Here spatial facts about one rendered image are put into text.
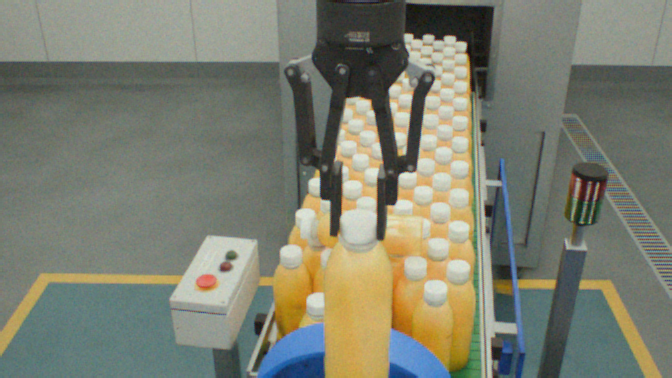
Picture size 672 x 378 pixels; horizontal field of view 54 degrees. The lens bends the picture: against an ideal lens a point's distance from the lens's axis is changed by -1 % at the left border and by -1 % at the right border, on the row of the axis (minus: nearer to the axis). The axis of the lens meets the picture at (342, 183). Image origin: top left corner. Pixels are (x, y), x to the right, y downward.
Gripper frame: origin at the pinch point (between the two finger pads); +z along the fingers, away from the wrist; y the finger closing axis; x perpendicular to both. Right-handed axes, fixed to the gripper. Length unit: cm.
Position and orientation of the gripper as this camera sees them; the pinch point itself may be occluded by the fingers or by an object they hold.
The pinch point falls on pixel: (359, 202)
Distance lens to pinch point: 65.5
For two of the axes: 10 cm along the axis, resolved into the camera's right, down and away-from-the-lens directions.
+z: 0.0, 8.7, 4.8
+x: 1.6, -4.8, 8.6
